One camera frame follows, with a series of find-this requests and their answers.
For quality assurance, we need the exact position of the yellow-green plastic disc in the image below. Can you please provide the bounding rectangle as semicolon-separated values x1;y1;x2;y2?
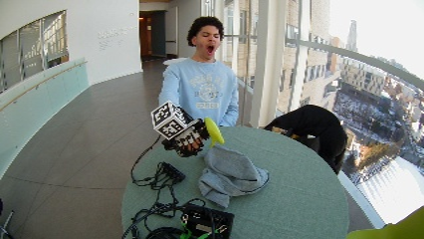
204;117;226;148

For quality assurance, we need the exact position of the white marker cube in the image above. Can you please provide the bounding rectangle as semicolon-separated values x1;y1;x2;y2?
151;102;197;140

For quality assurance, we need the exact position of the small black hub box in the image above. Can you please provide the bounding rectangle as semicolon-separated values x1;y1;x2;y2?
157;161;188;184

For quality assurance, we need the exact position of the grey cloth garment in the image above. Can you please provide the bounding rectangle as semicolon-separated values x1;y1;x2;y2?
197;143;271;209

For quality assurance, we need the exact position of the the person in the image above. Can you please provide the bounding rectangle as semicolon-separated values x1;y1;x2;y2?
158;15;241;127

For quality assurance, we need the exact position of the black electronics box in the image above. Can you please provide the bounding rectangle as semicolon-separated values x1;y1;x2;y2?
180;203;236;239

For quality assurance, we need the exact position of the black round device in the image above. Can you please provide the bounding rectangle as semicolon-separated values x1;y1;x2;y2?
145;226;186;239

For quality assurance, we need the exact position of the white column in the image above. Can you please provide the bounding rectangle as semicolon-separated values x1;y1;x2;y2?
248;0;289;129

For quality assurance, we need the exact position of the brown door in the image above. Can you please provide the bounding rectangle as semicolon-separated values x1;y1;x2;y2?
139;10;169;62

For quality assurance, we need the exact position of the wooden handrail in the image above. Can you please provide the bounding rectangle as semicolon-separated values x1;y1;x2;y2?
0;60;89;113

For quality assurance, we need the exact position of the interior window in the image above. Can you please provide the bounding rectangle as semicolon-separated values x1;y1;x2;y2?
0;9;71;95

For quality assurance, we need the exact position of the metal stand leg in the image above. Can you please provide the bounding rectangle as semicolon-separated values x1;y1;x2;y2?
0;208;16;239

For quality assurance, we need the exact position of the yellow-green object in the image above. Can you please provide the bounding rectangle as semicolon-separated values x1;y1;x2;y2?
345;205;424;239

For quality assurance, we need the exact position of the black cable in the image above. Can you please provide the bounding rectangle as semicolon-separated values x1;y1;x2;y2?
131;133;208;220

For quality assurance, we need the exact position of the green cable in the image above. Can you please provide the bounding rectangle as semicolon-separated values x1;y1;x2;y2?
178;213;224;239

